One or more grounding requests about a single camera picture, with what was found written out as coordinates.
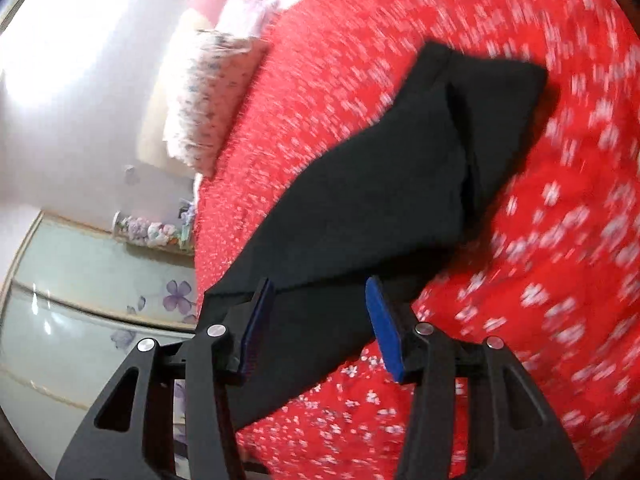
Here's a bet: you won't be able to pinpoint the black pants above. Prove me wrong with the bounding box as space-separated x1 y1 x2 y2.
201 42 548 428

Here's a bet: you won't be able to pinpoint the purple flower wardrobe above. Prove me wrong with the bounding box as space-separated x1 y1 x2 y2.
1 214 196 477

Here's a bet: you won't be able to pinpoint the plush toy stack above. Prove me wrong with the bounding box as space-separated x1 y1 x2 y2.
112 200 196 256

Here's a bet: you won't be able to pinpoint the floral white pillow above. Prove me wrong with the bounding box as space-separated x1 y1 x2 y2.
163 29 269 177

